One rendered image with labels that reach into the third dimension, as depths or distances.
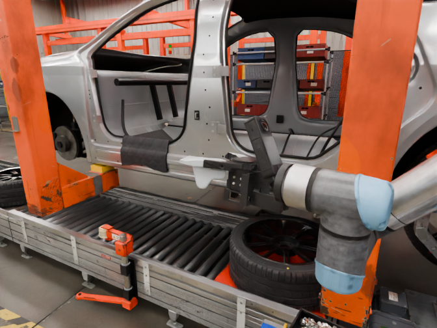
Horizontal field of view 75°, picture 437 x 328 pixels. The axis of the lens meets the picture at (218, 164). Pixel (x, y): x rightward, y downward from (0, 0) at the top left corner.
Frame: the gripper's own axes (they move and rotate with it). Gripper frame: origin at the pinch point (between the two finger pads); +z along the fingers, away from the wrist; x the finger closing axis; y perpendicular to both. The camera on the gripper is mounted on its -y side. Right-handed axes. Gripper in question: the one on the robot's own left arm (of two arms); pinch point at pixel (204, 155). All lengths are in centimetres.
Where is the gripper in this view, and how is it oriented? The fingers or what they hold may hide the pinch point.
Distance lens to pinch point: 61.4
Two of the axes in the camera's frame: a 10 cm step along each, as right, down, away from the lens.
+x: 6.2, -0.8, 7.8
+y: -0.8, 9.8, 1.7
